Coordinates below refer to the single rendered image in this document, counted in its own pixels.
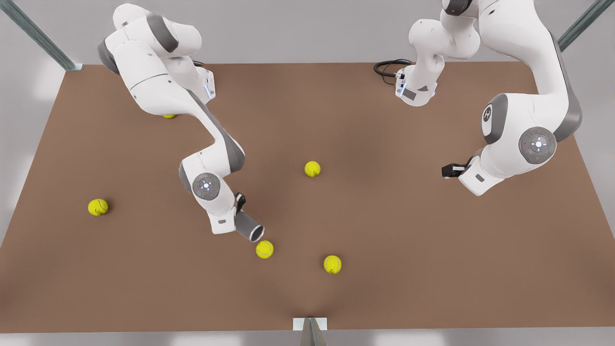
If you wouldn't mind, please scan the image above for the grey tennis ball tube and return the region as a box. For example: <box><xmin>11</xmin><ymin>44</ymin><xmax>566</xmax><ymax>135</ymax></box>
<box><xmin>234</xmin><ymin>211</ymin><xmax>265</xmax><ymax>243</ymax></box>

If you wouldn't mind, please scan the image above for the silver frame post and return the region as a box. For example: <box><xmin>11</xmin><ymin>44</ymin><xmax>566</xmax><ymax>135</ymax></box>
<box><xmin>0</xmin><ymin>0</ymin><xmax>83</xmax><ymax>72</ymax></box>
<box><xmin>557</xmin><ymin>0</ymin><xmax>615</xmax><ymax>52</ymax></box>
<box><xmin>293</xmin><ymin>317</ymin><xmax>329</xmax><ymax>346</ymax></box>

